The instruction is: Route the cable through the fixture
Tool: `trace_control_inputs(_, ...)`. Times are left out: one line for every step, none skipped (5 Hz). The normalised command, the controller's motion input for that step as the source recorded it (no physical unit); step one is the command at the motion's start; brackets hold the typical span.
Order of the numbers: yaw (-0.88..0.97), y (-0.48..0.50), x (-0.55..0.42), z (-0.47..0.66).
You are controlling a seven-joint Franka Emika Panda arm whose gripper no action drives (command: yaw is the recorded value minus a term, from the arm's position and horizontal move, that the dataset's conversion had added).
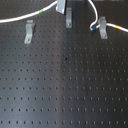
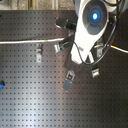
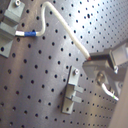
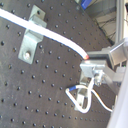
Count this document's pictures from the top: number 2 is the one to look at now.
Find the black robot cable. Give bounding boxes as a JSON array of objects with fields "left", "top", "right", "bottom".
[{"left": 79, "top": 0, "right": 125, "bottom": 66}]

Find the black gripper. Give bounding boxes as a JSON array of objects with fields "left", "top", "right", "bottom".
[{"left": 56, "top": 18, "right": 76, "bottom": 51}]

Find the metal cable clip right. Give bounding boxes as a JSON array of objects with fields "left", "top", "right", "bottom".
[{"left": 92, "top": 68, "right": 100, "bottom": 78}]

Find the black perforated breadboard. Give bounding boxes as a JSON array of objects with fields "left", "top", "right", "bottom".
[{"left": 0, "top": 11, "right": 128, "bottom": 128}]

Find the metal cable clip left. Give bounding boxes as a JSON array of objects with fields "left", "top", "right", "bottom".
[{"left": 36, "top": 43, "right": 42, "bottom": 63}]

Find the metal cable clip lower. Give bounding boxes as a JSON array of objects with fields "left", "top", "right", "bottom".
[{"left": 63, "top": 70, "right": 75, "bottom": 91}]

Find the white cable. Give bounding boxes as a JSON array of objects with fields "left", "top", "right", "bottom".
[{"left": 0, "top": 37, "right": 128, "bottom": 54}]

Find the metal cable clip centre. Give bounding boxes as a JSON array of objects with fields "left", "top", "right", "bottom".
[{"left": 54, "top": 43, "right": 61, "bottom": 53}]

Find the metal cable clip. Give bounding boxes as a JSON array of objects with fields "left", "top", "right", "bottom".
[
  {"left": 92, "top": 68, "right": 100, "bottom": 78},
  {"left": 36, "top": 43, "right": 42, "bottom": 63},
  {"left": 54, "top": 43, "right": 61, "bottom": 53},
  {"left": 63, "top": 70, "right": 75, "bottom": 91}
]

